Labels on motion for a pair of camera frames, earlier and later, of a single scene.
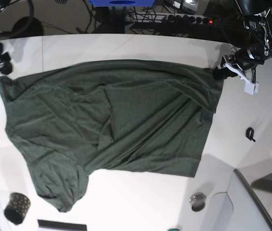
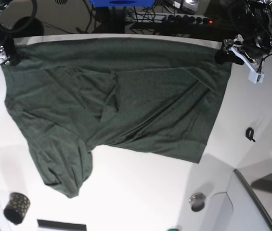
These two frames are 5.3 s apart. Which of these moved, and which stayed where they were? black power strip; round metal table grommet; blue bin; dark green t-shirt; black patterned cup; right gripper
Moved: right gripper; dark green t-shirt
Stayed: black patterned cup; black power strip; round metal table grommet; blue bin
